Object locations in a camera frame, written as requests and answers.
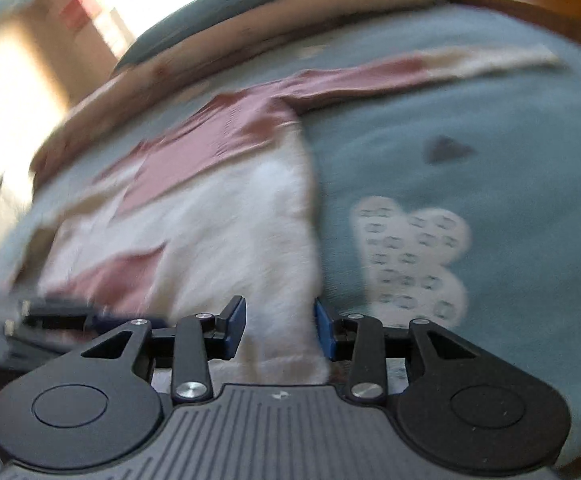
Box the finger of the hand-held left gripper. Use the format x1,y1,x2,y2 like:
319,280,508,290
18,299,167,333
3,324,97,357

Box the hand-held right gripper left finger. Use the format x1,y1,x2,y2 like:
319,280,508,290
80,295,247,403

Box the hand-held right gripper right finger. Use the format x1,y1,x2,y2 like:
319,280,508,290
314,298,476,405

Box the pink and white knit sweater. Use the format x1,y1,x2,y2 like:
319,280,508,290
13,45,566,386

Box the bed with blue floral sheet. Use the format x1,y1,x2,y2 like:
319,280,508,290
0,5,581,471

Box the green floral pillow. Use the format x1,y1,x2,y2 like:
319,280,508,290
113,0,291,76

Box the wooden headboard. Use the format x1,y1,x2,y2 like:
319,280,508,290
370,0,581,56

